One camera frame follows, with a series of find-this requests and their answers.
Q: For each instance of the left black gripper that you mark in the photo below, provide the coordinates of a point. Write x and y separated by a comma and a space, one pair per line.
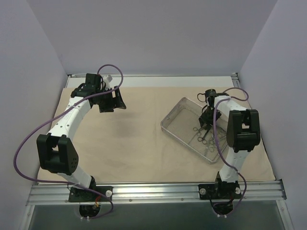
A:
111, 100

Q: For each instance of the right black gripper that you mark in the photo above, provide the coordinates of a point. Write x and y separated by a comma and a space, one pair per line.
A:
208, 115

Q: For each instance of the steel ring-handled forceps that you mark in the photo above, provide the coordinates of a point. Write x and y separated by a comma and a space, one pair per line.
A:
201, 133

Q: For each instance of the wire mesh instrument tray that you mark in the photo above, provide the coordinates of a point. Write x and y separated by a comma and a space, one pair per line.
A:
179, 124

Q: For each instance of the steel scissors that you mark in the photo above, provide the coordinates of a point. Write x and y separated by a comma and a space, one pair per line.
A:
209, 142

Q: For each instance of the steel ring-handled clamp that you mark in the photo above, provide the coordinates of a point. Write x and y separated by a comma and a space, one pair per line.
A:
221, 136

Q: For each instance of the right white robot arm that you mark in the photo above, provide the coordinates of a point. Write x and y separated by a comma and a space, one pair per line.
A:
242, 135

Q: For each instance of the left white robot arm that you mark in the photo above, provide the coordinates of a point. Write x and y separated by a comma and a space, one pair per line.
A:
56, 151

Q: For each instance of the right aluminium side rail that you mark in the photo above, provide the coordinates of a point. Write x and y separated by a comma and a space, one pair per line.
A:
235, 80

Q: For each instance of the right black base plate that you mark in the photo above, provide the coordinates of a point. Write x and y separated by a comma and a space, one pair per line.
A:
211, 191

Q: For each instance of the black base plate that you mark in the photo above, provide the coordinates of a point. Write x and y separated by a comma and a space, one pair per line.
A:
78, 195
211, 191

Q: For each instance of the aluminium front rail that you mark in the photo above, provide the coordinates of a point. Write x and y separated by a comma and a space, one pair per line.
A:
58, 194

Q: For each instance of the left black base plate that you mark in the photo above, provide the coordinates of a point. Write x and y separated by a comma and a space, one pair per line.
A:
78, 195

